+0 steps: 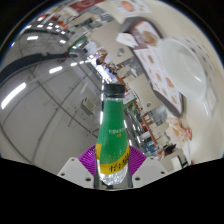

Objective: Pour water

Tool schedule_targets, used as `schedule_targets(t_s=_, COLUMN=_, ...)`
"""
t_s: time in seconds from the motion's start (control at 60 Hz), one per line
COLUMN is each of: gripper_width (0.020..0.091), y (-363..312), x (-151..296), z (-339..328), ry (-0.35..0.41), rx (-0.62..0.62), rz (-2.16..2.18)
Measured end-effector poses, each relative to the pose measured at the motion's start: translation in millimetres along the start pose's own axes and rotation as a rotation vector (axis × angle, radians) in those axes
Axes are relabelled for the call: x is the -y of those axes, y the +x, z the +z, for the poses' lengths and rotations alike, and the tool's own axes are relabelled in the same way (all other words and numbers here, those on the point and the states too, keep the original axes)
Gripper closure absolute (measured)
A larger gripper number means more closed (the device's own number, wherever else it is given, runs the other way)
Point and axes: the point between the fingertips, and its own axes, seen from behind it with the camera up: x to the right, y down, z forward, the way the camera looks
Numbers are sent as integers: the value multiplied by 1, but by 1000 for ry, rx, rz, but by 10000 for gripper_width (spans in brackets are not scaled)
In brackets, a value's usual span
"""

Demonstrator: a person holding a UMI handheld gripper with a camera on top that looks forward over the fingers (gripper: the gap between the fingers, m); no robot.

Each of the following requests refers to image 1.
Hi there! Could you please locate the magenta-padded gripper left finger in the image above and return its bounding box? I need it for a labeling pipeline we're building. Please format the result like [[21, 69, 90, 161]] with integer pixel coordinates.
[[57, 143, 101, 188]]

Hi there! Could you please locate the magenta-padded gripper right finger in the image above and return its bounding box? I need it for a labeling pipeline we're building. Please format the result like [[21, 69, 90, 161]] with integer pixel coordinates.
[[124, 144, 168, 188]]

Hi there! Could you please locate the green-labelled clear drink bottle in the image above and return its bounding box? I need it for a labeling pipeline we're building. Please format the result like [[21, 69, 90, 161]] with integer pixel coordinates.
[[94, 83, 131, 187]]

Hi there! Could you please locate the group of beige chairs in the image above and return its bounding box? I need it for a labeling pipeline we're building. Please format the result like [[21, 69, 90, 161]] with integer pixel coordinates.
[[113, 63, 188, 168]]

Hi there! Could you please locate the crumpled food wrapper bag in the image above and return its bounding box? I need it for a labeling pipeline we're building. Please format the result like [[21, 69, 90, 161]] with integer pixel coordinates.
[[164, 116, 194, 149]]

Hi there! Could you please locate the ceiling air conditioner unit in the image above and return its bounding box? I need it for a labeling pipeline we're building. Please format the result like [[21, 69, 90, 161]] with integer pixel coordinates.
[[81, 96, 97, 115]]

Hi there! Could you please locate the beige plastic chair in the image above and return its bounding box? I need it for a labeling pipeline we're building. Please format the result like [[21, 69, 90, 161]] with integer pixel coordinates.
[[89, 23, 134, 64], [128, 74, 158, 111]]

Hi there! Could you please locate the group of ceiling lights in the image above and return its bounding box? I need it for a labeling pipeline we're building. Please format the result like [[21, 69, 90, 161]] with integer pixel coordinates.
[[0, 14, 98, 111]]

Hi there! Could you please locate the white paper napkin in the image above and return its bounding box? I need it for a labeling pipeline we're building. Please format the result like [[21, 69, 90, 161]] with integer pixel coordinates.
[[115, 31, 138, 49]]

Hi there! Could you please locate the dark brown food tray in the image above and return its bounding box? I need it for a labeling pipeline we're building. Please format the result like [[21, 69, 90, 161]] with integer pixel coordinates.
[[128, 20, 184, 116]]

